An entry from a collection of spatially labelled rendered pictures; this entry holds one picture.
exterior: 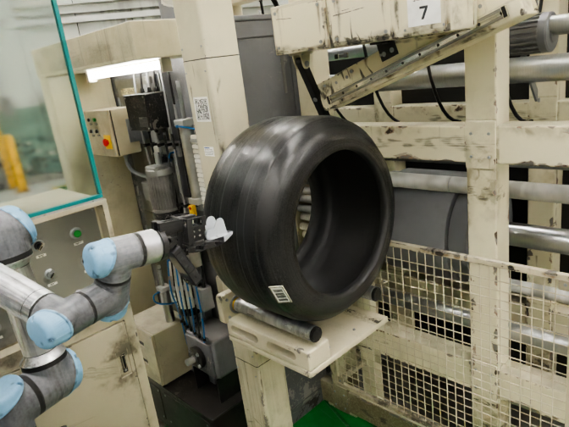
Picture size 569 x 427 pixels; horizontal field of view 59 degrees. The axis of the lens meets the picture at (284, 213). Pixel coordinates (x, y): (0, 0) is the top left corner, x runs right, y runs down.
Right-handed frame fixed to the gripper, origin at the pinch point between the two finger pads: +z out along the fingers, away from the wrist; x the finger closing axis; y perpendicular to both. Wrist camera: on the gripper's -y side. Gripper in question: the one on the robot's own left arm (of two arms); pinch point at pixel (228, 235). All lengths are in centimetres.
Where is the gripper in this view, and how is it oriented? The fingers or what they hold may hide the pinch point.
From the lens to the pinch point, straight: 127.6
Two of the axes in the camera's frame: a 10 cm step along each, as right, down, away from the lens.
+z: 7.2, -1.8, 6.7
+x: -7.0, -1.1, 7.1
